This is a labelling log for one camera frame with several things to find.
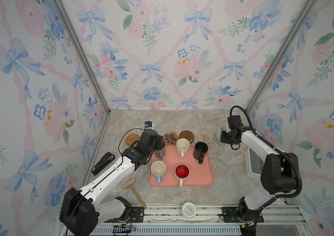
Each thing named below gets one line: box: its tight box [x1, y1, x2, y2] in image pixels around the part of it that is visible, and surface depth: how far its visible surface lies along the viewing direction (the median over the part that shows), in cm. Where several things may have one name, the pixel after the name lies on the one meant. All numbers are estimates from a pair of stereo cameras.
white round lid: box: [181, 201, 197, 220], surface depth 71 cm
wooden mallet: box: [122, 177, 147, 209], surface depth 83 cm
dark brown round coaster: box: [177, 130, 195, 144], surface depth 106 cm
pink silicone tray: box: [148, 145, 214, 186], surface depth 90 cm
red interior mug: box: [174, 163, 191, 187], surface depth 83 cm
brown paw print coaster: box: [163, 132, 180, 146], surface depth 106 cm
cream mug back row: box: [175, 137, 191, 158], surface depth 92 cm
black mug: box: [193, 141, 209, 165], surface depth 92 cm
